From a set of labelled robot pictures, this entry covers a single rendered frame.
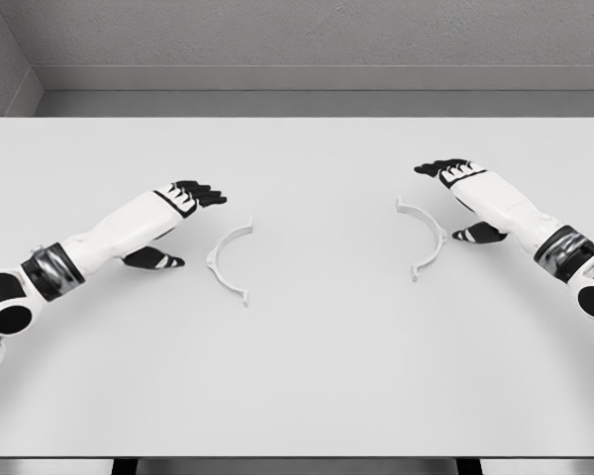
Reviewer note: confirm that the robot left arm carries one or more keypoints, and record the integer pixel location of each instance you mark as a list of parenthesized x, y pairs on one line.
[(44, 277)]

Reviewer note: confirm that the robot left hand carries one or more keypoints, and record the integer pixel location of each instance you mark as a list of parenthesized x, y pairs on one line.
[(148, 215)]

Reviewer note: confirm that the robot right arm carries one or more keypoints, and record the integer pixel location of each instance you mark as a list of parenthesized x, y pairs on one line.
[(569, 257)]

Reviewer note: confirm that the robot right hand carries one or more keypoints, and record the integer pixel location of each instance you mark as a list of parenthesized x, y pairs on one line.
[(480, 195)]

